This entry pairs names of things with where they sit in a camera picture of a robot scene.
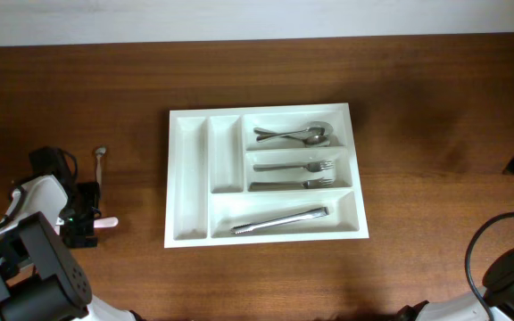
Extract white plastic knife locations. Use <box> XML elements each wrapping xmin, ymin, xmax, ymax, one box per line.
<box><xmin>93</xmin><ymin>217</ymin><xmax>119</xmax><ymax>228</ymax></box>

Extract metal fork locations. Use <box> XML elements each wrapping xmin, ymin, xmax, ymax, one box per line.
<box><xmin>253</xmin><ymin>160</ymin><xmax>335</xmax><ymax>173</ymax></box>
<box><xmin>249</xmin><ymin>178</ymin><xmax>335</xmax><ymax>192</ymax></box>

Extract metal tongs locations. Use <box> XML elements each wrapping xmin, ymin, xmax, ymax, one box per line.
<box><xmin>230</xmin><ymin>207</ymin><xmax>329</xmax><ymax>235</ymax></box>

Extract metal tablespoon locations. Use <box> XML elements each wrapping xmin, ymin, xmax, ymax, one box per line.
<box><xmin>253</xmin><ymin>128</ymin><xmax>331</xmax><ymax>148</ymax></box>
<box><xmin>253</xmin><ymin>121</ymin><xmax>334</xmax><ymax>143</ymax></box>

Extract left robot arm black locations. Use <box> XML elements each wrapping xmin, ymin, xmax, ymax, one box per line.
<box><xmin>0</xmin><ymin>146</ymin><xmax>144</xmax><ymax>321</ymax></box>

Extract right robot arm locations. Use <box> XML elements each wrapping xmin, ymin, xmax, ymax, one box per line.
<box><xmin>393</xmin><ymin>211</ymin><xmax>514</xmax><ymax>321</ymax></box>

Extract white plastic cutlery tray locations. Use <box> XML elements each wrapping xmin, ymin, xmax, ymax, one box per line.
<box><xmin>164</xmin><ymin>103</ymin><xmax>369</xmax><ymax>248</ymax></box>

